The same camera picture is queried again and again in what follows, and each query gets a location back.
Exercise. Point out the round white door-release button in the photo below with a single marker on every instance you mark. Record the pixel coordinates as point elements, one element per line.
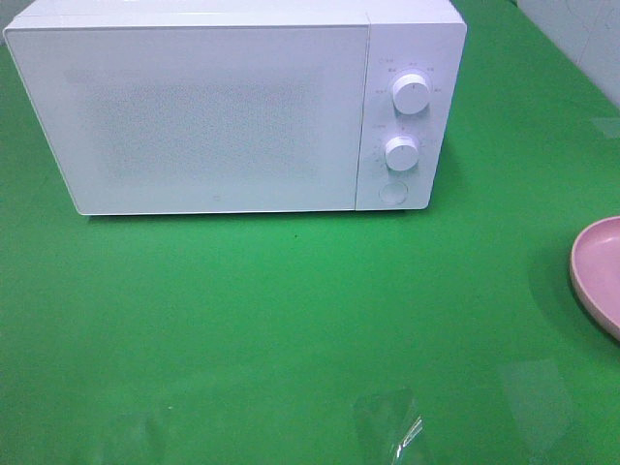
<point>394,193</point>

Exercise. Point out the pink round plate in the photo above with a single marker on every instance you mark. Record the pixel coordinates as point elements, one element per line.
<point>594,272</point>

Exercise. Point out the white microwave door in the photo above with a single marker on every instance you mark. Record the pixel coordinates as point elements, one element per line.
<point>199,120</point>

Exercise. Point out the lower white microwave knob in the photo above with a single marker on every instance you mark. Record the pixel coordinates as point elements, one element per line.
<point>402,153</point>

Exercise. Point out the white microwave knob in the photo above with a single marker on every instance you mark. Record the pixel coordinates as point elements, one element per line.
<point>410,92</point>
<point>402,153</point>

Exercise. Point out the upper white microwave knob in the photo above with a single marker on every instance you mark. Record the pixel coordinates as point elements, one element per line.
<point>410,92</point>

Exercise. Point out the white microwave oven body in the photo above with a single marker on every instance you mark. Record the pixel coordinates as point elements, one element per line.
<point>428,36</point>

